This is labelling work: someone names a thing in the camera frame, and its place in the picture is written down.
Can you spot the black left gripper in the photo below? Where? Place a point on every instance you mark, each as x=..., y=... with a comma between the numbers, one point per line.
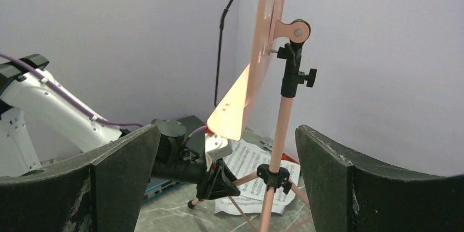
x=215, y=184

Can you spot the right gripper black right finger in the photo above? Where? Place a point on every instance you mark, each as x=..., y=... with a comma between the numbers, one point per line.
x=351, y=191

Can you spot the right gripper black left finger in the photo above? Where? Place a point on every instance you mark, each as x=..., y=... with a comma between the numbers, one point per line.
x=100, y=190

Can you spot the pink perforated music stand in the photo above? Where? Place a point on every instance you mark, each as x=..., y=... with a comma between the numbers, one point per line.
x=272, y=39

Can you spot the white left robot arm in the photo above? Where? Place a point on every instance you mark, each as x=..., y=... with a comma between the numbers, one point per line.
x=28, y=88

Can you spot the black folder book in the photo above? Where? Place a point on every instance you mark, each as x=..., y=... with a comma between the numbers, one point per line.
x=180, y=156

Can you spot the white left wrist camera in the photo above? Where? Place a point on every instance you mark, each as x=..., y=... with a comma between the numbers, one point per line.
x=216, y=147

